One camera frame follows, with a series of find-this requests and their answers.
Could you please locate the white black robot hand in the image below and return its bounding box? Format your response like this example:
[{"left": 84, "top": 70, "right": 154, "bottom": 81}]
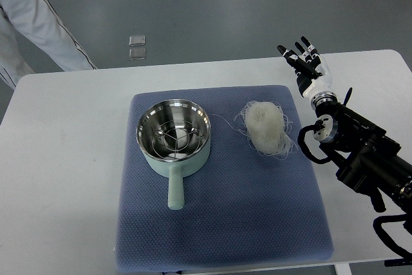
[{"left": 277, "top": 36, "right": 332, "bottom": 99}]

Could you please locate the white vermicelli bundle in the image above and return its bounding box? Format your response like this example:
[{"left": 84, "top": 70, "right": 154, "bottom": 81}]
[{"left": 234, "top": 100, "right": 296, "bottom": 160}]

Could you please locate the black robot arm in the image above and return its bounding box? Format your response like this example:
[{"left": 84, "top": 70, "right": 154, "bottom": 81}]
[{"left": 297, "top": 91, "right": 411, "bottom": 267}]

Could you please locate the mint green steel pot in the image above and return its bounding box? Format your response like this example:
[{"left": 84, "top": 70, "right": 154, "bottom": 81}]
[{"left": 136, "top": 99, "right": 211, "bottom": 211}]

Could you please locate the blue textured mat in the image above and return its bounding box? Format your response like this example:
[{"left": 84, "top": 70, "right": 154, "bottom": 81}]
[{"left": 115, "top": 86, "right": 333, "bottom": 272}]

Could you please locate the upper floor metal plate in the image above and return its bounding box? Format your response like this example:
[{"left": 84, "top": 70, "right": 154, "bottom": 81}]
[{"left": 129, "top": 35, "right": 145, "bottom": 46}]

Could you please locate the floor metal plate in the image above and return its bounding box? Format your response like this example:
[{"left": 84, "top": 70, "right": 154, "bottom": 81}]
[
  {"left": 129, "top": 35, "right": 145, "bottom": 46},
  {"left": 129, "top": 47, "right": 146, "bottom": 61}
]

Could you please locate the lower floor metal plate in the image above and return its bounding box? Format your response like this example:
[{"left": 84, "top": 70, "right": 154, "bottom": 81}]
[{"left": 129, "top": 47, "right": 146, "bottom": 61}]

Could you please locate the person in white clothes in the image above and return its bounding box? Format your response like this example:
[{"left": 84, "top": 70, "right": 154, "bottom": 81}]
[{"left": 1, "top": 0, "right": 97, "bottom": 90}]

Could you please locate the wire steaming rack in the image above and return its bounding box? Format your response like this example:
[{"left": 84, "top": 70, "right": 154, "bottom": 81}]
[{"left": 151, "top": 120, "right": 204, "bottom": 161}]

